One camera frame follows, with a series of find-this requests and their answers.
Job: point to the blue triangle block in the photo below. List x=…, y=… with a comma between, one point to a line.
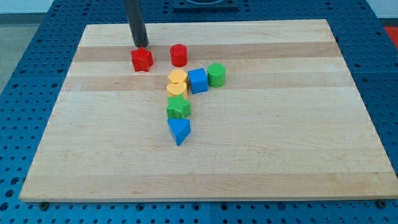
x=179, y=129

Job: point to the green star block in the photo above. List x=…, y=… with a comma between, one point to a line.
x=178, y=107

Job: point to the red star block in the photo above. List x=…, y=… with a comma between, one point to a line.
x=142, y=59

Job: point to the yellow hexagon block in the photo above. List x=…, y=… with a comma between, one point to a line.
x=177, y=76

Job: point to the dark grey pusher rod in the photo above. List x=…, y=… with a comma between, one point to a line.
x=136, y=22

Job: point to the green cylinder block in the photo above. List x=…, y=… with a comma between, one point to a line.
x=216, y=75

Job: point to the blue cube block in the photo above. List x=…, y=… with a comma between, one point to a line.
x=198, y=80

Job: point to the red cylinder block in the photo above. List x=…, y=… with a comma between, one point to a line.
x=179, y=55

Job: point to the light wooden board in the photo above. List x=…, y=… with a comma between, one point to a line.
x=288, y=124

